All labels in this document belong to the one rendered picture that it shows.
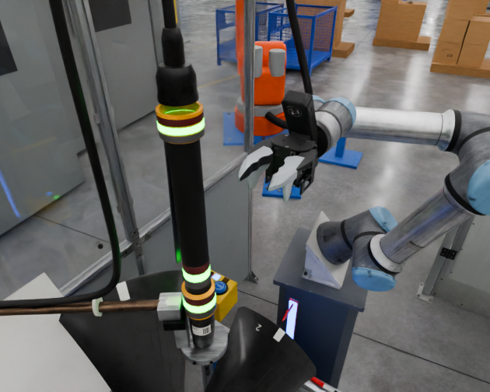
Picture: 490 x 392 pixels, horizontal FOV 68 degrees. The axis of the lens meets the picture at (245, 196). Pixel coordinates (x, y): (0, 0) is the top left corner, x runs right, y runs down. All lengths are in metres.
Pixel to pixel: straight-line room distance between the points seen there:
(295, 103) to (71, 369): 0.70
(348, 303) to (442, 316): 1.53
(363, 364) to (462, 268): 0.84
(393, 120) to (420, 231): 0.27
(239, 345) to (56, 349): 0.39
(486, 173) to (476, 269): 1.80
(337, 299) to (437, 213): 0.48
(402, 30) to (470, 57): 2.14
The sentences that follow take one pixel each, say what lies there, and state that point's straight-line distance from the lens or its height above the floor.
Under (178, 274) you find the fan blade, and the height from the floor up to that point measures 1.44.
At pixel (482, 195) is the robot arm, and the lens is 0.85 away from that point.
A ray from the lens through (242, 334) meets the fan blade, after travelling 0.90.
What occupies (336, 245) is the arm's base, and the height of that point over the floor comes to 1.15.
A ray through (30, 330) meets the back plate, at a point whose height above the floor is 1.30.
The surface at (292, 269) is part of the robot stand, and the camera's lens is 1.32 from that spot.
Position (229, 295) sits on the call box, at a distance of 1.15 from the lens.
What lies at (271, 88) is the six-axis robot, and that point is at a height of 0.60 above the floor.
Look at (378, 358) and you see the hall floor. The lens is 2.39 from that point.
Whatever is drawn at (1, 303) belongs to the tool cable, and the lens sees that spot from 0.58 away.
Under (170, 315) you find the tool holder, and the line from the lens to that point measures 0.51.
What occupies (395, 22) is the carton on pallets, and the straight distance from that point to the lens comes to 9.54.
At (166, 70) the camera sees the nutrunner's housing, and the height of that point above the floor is 1.86.
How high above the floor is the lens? 1.94
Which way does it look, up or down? 35 degrees down
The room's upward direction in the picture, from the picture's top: straight up
